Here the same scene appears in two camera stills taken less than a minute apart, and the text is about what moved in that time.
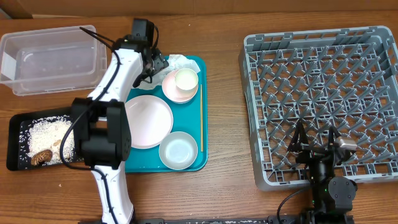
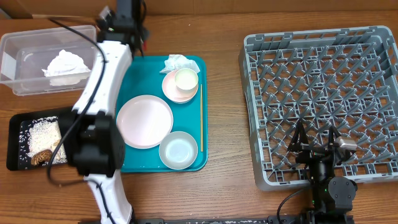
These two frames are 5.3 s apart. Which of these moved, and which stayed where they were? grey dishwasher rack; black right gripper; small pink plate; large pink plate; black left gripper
Moved: black left gripper
Stayed: grey dishwasher rack; small pink plate; black right gripper; large pink plate
